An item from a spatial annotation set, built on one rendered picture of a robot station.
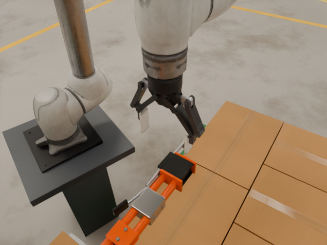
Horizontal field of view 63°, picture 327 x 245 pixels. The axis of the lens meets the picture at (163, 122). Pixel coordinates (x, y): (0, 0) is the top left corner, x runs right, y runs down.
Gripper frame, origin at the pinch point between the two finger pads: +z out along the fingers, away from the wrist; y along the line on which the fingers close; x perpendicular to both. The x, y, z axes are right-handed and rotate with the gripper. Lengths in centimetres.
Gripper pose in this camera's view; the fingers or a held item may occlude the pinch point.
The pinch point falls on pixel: (165, 136)
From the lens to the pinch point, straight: 69.6
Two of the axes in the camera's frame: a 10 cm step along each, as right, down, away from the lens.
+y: 8.3, 3.8, -4.1
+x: 5.6, -5.8, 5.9
